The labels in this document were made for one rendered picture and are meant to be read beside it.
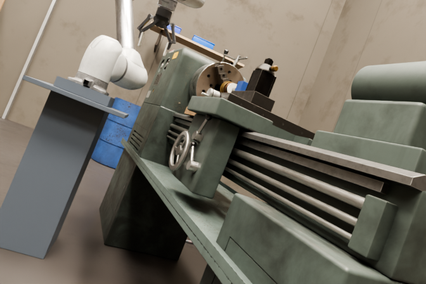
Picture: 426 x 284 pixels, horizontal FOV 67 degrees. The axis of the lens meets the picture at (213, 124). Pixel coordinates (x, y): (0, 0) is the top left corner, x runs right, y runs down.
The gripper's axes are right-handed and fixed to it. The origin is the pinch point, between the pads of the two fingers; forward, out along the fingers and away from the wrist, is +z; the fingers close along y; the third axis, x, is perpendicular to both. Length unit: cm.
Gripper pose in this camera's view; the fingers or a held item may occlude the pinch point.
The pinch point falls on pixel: (152, 49)
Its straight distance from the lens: 167.5
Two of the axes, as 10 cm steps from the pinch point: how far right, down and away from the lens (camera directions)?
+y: 9.3, 3.7, -0.2
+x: 1.0, -1.9, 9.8
